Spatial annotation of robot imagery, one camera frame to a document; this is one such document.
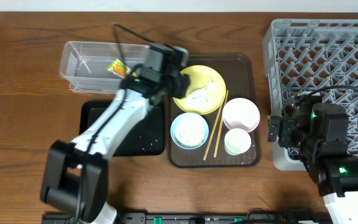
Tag light blue bowl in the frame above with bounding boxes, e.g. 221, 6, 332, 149
170, 113, 209, 150

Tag yellow plate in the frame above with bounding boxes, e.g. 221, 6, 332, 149
173, 65, 226, 115

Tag white napkin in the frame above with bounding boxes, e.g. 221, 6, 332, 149
186, 79, 215, 107

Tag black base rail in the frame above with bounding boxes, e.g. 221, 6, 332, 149
41, 213, 332, 224

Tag black plastic tray bin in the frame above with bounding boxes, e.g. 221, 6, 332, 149
79, 100, 165, 157

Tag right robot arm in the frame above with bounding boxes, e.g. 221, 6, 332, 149
268, 96, 358, 223

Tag rice food scraps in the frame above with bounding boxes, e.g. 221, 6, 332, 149
175, 117, 204, 147

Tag left black cable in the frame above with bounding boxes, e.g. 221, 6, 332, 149
110, 21, 167, 66

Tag pink bowl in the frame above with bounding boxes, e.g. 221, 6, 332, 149
223, 98, 260, 133

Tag grey dishwasher rack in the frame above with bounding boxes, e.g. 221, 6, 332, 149
262, 19, 358, 157

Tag green snack wrapper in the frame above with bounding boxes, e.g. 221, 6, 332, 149
106, 59, 137, 78

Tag dark brown serving tray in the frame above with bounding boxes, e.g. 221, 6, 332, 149
167, 54, 262, 169

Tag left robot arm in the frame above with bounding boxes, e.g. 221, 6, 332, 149
40, 43, 190, 223

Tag pale green cup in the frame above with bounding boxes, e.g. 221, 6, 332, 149
224, 128, 252, 156

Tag clear plastic bin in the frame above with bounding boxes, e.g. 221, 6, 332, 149
60, 41, 149, 94

